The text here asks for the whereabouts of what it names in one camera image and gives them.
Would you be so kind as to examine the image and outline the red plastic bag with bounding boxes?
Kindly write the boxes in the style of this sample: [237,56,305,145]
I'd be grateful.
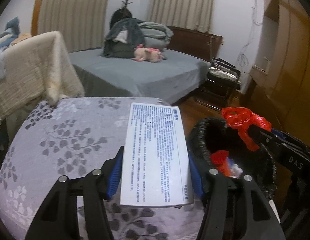
[221,107,272,152]

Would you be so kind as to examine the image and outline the red sock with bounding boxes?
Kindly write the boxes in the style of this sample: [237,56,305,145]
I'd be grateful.
[210,150,230,177]

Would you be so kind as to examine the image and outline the white printed box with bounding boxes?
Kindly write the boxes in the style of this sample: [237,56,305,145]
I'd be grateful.
[120,102,194,207]

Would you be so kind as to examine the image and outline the white tissue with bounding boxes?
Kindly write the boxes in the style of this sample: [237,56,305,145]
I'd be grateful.
[230,164,243,179]

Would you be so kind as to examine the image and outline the black lined trash bin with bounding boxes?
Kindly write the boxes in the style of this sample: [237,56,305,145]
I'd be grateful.
[187,118,276,200]

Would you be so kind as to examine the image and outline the brown wooden wardrobe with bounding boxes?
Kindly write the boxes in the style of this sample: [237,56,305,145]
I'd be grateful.
[240,0,310,146]

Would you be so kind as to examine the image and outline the grey floral quilt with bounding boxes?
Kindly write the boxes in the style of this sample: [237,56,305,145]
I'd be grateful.
[0,98,204,239]

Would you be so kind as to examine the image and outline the black metal chair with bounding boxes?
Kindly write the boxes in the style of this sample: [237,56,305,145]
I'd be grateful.
[194,36,242,111]

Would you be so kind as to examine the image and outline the bed with grey sheet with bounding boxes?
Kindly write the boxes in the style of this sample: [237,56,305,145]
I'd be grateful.
[69,49,210,104]

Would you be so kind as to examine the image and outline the dark wooden headboard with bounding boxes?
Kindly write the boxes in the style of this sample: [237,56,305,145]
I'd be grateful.
[167,26,223,62]

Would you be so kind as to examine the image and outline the pink plush pig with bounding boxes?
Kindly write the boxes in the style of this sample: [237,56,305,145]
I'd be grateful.
[134,44,163,63]

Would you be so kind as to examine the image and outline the beige quilt over chair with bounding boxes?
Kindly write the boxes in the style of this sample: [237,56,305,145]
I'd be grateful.
[0,31,85,120]

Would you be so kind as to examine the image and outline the folded grey blanket pile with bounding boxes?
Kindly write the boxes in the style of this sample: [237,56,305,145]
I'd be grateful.
[102,18,173,58]

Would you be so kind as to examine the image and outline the right beige curtain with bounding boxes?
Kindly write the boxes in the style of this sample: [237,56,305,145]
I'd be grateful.
[147,0,214,33]

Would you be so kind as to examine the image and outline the beige curtain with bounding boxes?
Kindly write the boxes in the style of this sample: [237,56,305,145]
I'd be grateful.
[31,0,108,52]
[147,0,214,33]

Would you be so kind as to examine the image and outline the wooden coat stand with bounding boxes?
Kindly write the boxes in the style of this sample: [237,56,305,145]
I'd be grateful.
[109,0,132,28]

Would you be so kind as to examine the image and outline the left beige curtain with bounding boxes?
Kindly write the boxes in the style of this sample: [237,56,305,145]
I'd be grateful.
[31,0,108,52]

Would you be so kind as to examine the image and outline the blue white cloth pile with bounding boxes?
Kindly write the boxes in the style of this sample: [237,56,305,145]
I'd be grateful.
[0,17,20,126]

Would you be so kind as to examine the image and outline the hanging white cables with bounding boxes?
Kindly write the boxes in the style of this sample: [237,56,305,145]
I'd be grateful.
[236,0,265,74]

